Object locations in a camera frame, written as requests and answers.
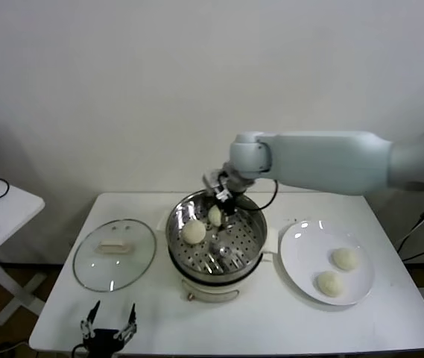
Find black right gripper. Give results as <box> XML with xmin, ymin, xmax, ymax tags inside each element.
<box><xmin>215</xmin><ymin>197</ymin><xmax>239</xmax><ymax>227</ymax></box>

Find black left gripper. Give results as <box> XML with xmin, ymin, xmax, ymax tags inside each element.
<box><xmin>80</xmin><ymin>301</ymin><xmax>138</xmax><ymax>356</ymax></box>

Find white steamed baozi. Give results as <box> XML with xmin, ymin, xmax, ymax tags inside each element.
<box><xmin>180</xmin><ymin>219</ymin><xmax>207</xmax><ymax>245</ymax></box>
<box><xmin>332</xmin><ymin>247</ymin><xmax>360</xmax><ymax>272</ymax></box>
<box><xmin>207</xmin><ymin>207</ymin><xmax>223</xmax><ymax>227</ymax></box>
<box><xmin>315</xmin><ymin>271</ymin><xmax>345</xmax><ymax>298</ymax></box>

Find stainless steel steamer basket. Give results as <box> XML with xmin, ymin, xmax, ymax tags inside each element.
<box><xmin>165</xmin><ymin>189</ymin><xmax>268</xmax><ymax>283</ymax></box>

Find round glass pot lid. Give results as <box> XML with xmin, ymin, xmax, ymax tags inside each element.
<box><xmin>72</xmin><ymin>219</ymin><xmax>158</xmax><ymax>292</ymax></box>

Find cream electric cooker base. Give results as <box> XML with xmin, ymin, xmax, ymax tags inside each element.
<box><xmin>155</xmin><ymin>208</ymin><xmax>279</xmax><ymax>303</ymax></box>

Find white round plate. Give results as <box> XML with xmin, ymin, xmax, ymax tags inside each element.
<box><xmin>277</xmin><ymin>219</ymin><xmax>376</xmax><ymax>307</ymax></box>

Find white side table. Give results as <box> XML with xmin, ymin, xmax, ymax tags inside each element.
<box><xmin>0</xmin><ymin>175</ymin><xmax>45</xmax><ymax>325</ymax></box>

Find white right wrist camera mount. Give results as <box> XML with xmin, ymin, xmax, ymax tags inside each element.
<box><xmin>202</xmin><ymin>169</ymin><xmax>233</xmax><ymax>201</ymax></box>

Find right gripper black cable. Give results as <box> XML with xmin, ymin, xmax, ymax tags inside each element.
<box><xmin>250</xmin><ymin>178</ymin><xmax>279</xmax><ymax>212</ymax></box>

